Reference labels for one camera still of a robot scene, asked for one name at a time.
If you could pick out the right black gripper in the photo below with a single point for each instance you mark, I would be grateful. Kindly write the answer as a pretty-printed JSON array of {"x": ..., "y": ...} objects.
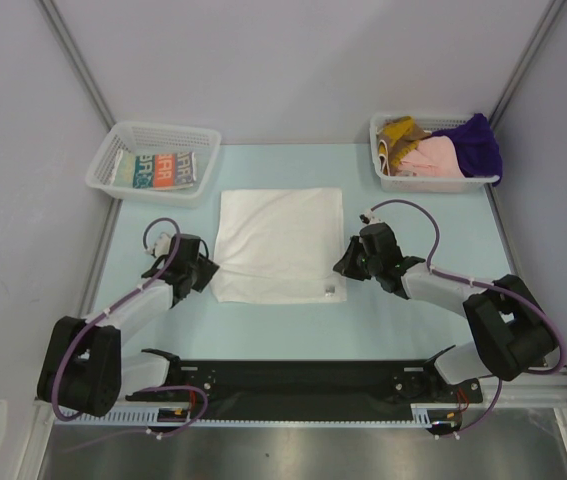
[{"x": 353, "y": 260}]

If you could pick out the aluminium corner post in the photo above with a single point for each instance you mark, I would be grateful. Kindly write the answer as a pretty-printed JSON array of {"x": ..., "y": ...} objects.
[
  {"x": 71, "y": 51},
  {"x": 540, "y": 35}
]

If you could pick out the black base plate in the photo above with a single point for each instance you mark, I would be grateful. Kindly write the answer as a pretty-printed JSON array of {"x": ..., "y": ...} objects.
[{"x": 303, "y": 387}]

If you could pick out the pink towel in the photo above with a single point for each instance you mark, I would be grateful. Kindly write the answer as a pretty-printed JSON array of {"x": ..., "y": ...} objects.
[{"x": 434, "y": 157}]

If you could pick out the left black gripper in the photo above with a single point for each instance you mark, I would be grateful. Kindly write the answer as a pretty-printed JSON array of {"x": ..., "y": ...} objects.
[{"x": 208, "y": 269}]

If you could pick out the colourful rabbit print towel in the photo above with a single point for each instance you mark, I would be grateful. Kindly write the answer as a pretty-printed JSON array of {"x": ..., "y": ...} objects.
[{"x": 161, "y": 171}]

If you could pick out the purple towel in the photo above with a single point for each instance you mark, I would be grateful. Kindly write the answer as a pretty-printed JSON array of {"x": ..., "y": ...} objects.
[{"x": 477, "y": 150}]

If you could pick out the white basket with towels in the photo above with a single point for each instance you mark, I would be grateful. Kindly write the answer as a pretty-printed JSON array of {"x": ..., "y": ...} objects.
[{"x": 422, "y": 184}]

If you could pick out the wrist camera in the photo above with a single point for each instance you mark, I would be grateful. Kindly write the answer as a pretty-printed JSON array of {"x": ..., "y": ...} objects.
[
  {"x": 368, "y": 218},
  {"x": 162, "y": 246}
]

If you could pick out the white towel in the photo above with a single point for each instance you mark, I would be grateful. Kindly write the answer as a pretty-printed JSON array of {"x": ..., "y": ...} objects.
[{"x": 279, "y": 246}]

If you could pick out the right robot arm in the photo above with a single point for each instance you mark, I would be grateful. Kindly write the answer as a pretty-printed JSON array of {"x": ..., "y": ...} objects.
[{"x": 509, "y": 334}]

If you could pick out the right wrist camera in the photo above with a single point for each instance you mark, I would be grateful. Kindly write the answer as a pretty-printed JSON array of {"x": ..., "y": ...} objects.
[{"x": 368, "y": 218}]

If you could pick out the right aluminium corner post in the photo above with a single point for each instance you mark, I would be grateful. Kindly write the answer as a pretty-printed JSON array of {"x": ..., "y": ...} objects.
[{"x": 540, "y": 35}]

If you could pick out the left aluminium corner post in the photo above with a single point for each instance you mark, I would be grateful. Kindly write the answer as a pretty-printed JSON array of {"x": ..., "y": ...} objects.
[{"x": 71, "y": 51}]

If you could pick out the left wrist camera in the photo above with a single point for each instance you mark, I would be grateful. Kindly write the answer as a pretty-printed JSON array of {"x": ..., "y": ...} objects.
[{"x": 162, "y": 246}]

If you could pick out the yellow patterned towel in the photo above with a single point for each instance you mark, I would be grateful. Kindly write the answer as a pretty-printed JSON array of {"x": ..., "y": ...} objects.
[{"x": 395, "y": 140}]

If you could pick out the grey cable duct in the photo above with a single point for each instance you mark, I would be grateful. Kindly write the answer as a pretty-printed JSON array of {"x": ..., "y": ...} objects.
[{"x": 171, "y": 418}]

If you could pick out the empty white plastic basket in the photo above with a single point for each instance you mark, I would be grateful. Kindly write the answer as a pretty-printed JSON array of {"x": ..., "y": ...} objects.
[{"x": 138, "y": 138}]

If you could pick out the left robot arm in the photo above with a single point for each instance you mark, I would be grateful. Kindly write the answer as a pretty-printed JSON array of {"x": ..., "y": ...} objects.
[{"x": 84, "y": 372}]

